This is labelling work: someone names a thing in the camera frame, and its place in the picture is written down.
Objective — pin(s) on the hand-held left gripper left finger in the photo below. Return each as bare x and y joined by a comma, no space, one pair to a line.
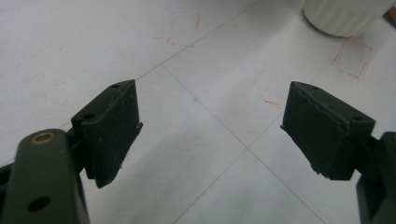
109,133

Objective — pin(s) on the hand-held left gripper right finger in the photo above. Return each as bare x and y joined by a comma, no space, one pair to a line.
323,133

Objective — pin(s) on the white ribbed cup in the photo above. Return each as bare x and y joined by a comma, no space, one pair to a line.
342,15

